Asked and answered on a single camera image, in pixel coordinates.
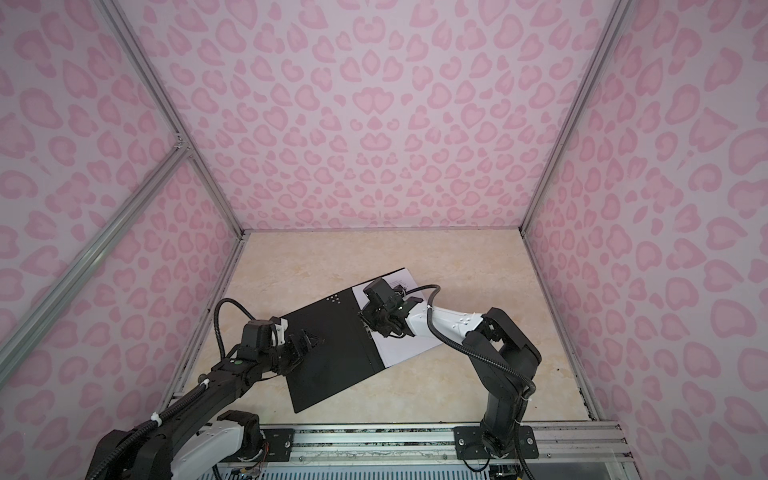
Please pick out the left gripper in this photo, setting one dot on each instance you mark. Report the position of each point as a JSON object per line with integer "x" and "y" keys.
{"x": 295, "y": 352}

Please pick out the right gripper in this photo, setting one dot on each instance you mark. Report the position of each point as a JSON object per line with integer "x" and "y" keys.
{"x": 365, "y": 315}

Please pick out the paper sheet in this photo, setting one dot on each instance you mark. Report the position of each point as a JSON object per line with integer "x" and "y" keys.
{"x": 393, "y": 351}

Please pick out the black and white folder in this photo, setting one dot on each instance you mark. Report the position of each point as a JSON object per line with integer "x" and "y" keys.
{"x": 346, "y": 355}

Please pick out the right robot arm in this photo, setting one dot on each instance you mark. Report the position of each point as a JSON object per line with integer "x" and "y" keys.
{"x": 503, "y": 357}

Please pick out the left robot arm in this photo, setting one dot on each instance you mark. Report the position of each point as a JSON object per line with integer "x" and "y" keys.
{"x": 191, "y": 436}

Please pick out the left diagonal aluminium bar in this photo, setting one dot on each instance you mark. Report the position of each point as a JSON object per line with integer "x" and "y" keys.
{"x": 39, "y": 319}

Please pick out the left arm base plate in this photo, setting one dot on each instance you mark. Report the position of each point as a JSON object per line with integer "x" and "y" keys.
{"x": 279, "y": 444}

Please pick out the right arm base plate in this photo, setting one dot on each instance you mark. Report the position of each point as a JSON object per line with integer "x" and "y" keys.
{"x": 475, "y": 443}

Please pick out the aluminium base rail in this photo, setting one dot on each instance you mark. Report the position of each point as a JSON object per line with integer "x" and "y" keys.
{"x": 568, "y": 450}

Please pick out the right corner aluminium post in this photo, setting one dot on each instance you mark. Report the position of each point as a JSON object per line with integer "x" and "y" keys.
{"x": 620, "y": 14}

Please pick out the corner aluminium post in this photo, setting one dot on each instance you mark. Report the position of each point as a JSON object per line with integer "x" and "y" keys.
{"x": 620, "y": 14}
{"x": 128, "y": 40}

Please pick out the left corner aluminium post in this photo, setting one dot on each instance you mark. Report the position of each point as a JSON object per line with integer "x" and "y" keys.
{"x": 128, "y": 40}

